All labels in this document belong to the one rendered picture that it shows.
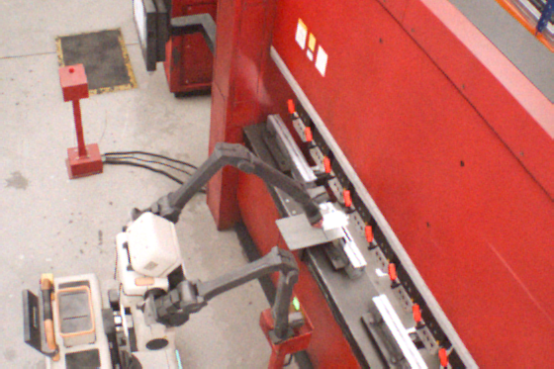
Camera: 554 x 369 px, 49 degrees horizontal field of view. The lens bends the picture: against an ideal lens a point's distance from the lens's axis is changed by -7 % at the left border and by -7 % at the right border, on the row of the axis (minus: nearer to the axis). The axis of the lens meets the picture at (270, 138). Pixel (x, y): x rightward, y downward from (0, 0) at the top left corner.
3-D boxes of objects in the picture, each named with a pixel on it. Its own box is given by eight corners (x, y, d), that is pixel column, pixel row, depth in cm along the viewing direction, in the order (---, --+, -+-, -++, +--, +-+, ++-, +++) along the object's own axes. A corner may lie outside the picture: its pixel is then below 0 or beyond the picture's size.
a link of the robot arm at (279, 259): (283, 237, 230) (292, 259, 223) (294, 254, 240) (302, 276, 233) (172, 285, 232) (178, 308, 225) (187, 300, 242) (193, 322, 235)
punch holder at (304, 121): (292, 124, 317) (296, 97, 306) (308, 120, 320) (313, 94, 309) (305, 144, 307) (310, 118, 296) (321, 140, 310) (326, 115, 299)
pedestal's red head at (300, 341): (258, 323, 291) (262, 303, 279) (290, 314, 297) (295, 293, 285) (276, 358, 278) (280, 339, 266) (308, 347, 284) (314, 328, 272)
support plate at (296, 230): (274, 222, 295) (275, 220, 294) (326, 209, 303) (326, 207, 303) (290, 251, 283) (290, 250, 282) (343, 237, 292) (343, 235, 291)
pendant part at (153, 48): (133, 25, 354) (132, -32, 330) (153, 22, 358) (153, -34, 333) (146, 72, 324) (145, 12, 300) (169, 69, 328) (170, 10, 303)
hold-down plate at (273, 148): (259, 136, 352) (260, 132, 350) (269, 135, 354) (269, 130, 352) (281, 175, 333) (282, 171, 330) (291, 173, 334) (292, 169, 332)
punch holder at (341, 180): (326, 181, 291) (333, 155, 279) (343, 177, 294) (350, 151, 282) (341, 206, 281) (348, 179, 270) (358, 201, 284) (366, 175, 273)
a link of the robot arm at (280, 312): (278, 252, 236) (286, 275, 229) (292, 249, 238) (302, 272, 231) (268, 312, 266) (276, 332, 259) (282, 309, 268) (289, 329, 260)
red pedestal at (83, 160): (64, 159, 442) (50, 65, 386) (98, 152, 451) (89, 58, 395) (68, 179, 429) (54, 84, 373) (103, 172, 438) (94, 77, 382)
